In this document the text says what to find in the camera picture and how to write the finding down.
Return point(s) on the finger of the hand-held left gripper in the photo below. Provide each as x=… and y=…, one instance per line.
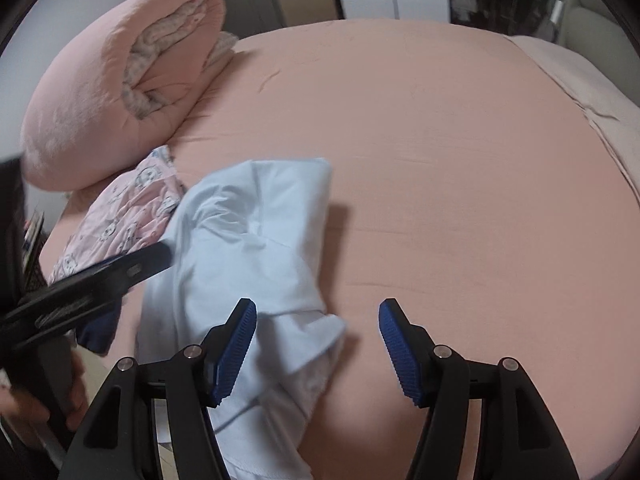
x=110, y=280

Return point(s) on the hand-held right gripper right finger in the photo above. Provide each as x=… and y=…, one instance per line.
x=397, y=350

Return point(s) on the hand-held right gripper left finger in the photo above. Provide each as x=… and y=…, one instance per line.
x=237, y=350

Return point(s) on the light blue navy-trimmed shirt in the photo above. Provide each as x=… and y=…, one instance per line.
x=250, y=235

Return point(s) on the person's left hand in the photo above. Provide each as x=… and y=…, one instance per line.
x=20, y=405

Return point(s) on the pink printed pajama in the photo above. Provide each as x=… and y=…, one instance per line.
x=115, y=210

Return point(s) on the pink pillow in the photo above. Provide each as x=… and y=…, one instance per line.
x=90, y=85

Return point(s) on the pink bed sheet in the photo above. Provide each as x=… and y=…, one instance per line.
x=450, y=160

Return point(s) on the beige mattress cover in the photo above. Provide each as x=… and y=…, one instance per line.
x=600, y=90

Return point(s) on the padded headboard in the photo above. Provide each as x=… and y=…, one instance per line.
x=590, y=30

